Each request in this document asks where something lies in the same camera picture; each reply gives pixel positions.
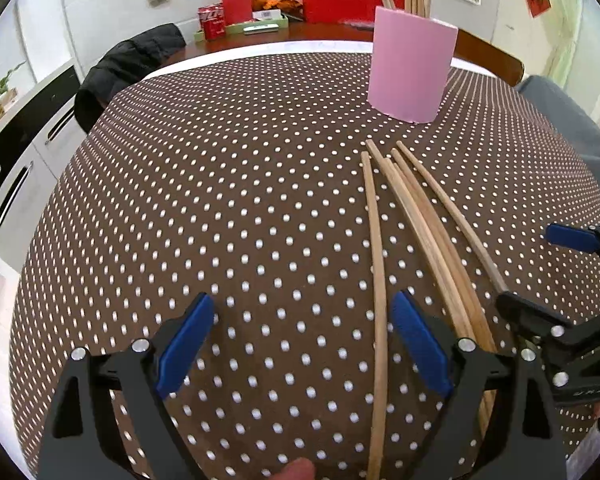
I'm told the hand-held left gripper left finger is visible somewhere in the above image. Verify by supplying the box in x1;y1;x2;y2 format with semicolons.
37;292;216;480

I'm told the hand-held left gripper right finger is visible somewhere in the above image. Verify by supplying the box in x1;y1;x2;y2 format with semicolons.
390;290;568;480

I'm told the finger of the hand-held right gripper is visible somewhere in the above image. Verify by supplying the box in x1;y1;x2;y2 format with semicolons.
545;220;600;281
496;290;600;361

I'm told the pile of wooden chopsticks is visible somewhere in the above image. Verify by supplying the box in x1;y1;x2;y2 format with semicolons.
361;140;511;480

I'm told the pink cylindrical cup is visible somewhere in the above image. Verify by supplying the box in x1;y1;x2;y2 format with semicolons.
367;6;459;124

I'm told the person's left hand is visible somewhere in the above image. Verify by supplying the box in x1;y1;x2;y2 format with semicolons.
270;458;317;480

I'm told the brown polka dot tablecloth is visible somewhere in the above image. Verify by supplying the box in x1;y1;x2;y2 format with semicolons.
10;40;600;480

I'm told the light green curtain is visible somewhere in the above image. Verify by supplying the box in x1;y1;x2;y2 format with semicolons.
547;0;600;116

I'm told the wooden chair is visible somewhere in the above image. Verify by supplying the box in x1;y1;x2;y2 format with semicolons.
452;30;525;86

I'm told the white and black cabinet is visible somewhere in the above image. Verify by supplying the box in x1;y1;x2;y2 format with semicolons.
0;57;89;283

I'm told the black jacket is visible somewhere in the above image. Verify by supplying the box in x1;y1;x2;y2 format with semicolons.
74;22;187;133

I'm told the potted green plant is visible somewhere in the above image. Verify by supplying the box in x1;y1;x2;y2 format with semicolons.
0;62;27;122

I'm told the red cola cans pack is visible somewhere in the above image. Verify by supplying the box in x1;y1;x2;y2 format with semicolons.
202;10;227;41

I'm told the green tray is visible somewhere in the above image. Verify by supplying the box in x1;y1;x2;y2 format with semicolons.
194;12;289;44

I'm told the small red box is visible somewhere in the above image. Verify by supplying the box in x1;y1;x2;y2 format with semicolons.
220;0;256;26

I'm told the orange snack bag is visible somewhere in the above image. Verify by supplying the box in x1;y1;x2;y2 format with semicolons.
252;0;304;14

